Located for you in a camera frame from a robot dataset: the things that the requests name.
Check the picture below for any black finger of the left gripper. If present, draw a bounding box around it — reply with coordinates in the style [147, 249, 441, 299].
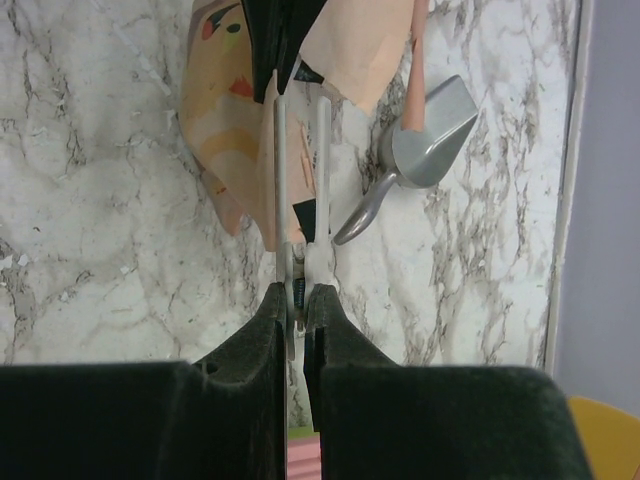
[241, 0, 326, 103]

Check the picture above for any metal bag sealing clip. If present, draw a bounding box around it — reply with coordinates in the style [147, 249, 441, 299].
[274, 95, 331, 361]

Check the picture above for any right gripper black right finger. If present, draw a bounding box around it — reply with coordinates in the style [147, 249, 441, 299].
[304, 284, 592, 479]

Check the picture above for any pink cat litter bag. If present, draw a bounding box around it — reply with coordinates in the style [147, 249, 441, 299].
[178, 1, 429, 252]

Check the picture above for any grey metal litter scoop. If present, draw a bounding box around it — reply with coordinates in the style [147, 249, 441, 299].
[333, 75, 479, 245]

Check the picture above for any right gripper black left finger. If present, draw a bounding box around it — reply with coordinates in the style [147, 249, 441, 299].
[1, 283, 286, 479]

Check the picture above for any pink green litter box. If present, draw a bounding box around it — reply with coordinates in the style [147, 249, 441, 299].
[287, 426, 322, 480]

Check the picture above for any round pastel drawer cabinet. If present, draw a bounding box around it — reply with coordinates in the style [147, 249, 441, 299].
[569, 396, 640, 480]

